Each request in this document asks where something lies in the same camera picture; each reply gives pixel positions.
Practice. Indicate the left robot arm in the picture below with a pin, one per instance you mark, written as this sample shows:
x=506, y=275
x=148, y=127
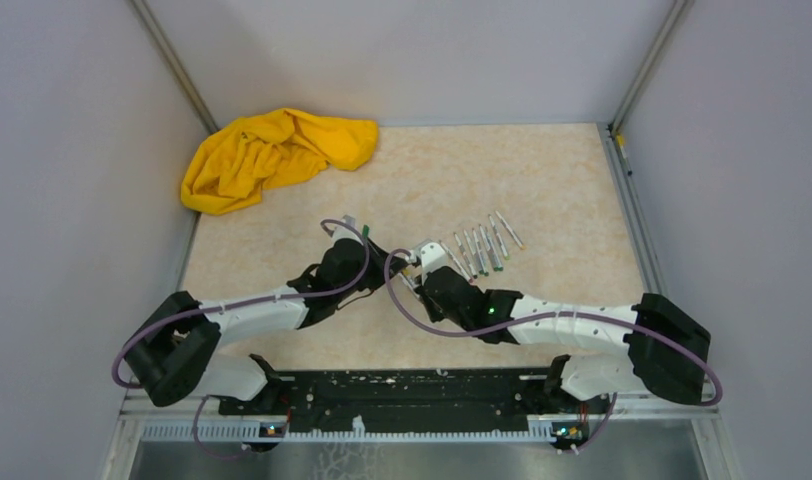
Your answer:
x=176, y=351

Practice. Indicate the yellow cloth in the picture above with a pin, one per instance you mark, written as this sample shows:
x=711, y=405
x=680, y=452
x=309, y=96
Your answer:
x=232, y=168

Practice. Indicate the dark green capped pen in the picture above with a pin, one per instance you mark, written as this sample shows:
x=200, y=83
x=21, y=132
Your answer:
x=493, y=257

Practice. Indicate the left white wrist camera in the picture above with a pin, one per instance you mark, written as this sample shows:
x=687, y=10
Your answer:
x=346, y=228

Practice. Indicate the aluminium frame rail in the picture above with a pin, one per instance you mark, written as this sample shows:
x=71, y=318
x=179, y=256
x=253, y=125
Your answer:
x=194, y=417

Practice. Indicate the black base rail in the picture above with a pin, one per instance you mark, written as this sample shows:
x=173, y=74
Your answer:
x=414, y=401

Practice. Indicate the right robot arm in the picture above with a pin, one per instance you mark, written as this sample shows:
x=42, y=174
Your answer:
x=652, y=345

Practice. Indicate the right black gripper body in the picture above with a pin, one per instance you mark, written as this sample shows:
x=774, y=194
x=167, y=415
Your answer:
x=437, y=314

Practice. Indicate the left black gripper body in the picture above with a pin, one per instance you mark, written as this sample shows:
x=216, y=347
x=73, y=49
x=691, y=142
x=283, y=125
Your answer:
x=371, y=276

